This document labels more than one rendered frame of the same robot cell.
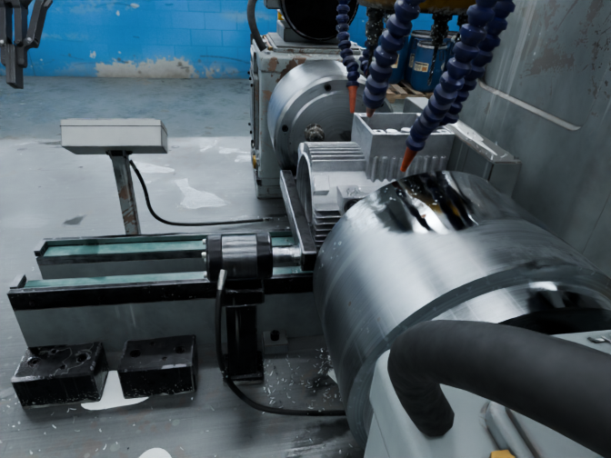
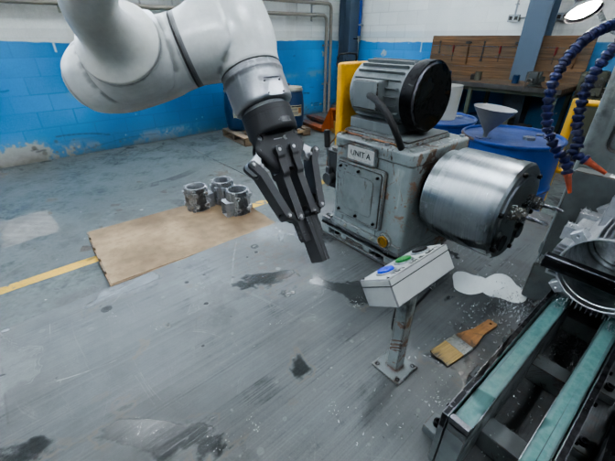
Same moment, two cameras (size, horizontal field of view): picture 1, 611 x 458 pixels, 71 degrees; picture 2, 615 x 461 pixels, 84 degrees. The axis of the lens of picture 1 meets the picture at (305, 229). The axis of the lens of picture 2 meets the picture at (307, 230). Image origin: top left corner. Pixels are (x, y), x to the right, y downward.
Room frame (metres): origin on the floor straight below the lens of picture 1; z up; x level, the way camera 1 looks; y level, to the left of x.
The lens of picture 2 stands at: (0.41, 0.76, 1.42)
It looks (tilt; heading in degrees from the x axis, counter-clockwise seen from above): 30 degrees down; 331
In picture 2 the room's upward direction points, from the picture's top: straight up
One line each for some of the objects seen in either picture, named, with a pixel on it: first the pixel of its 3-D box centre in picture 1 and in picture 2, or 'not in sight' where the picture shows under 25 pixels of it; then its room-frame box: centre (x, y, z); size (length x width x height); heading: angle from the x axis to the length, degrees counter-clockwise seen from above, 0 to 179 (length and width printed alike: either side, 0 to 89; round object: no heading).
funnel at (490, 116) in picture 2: not in sight; (490, 126); (1.75, -1.26, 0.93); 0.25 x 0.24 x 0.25; 103
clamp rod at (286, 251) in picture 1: (273, 254); not in sight; (0.45, 0.04, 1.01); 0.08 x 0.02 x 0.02; 101
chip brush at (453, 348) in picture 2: not in sight; (467, 339); (0.73, 0.16, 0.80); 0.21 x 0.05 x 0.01; 94
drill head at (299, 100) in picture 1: (323, 119); (460, 195); (0.96, -0.02, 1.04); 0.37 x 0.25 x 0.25; 11
